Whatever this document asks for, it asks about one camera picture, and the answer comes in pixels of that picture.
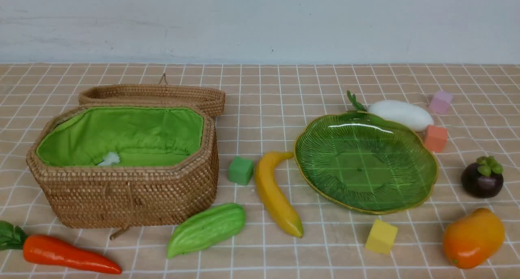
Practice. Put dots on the yellow foam cube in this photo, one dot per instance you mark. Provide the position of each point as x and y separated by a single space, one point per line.
381 237

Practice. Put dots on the orange toy mango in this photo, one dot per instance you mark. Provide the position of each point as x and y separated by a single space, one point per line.
471 240

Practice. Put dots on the green toy bitter gourd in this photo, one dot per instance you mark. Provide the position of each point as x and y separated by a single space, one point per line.
207 228

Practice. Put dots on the orange toy carrot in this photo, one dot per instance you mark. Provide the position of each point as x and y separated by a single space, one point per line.
48 250

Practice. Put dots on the orange foam cube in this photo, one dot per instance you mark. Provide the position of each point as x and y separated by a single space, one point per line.
435 138

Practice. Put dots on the woven wicker basket green lining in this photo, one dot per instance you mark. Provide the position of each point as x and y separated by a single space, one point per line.
127 166

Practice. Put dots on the purple toy mangosteen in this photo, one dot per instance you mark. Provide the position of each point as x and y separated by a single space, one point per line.
483 178

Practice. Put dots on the white toy radish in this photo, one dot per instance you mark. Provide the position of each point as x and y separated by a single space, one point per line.
409 115

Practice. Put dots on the woven wicker basket lid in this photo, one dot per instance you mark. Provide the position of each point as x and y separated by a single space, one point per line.
210 101

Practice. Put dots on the pink foam cube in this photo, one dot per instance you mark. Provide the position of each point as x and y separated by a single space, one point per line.
440 102

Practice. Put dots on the yellow toy banana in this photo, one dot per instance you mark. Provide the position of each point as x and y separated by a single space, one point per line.
273 199

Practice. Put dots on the green foam cube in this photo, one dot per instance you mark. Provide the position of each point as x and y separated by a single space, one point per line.
240 170

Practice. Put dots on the green glass leaf plate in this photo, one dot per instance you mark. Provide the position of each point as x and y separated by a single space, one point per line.
365 163

